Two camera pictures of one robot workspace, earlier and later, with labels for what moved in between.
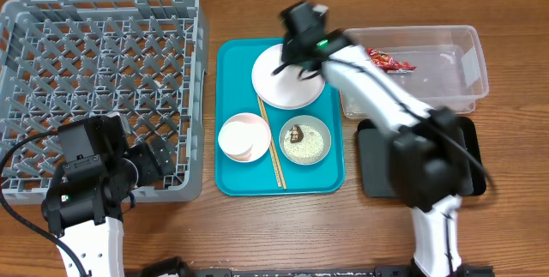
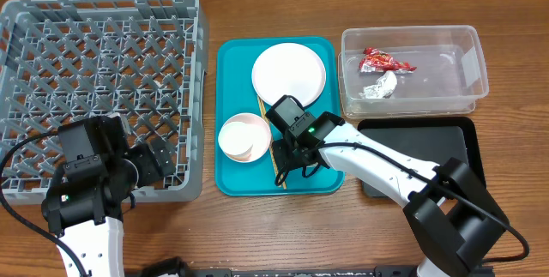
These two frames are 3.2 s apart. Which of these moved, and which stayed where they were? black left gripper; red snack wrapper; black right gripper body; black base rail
Moved: black right gripper body
Stayed: red snack wrapper; black base rail; black left gripper
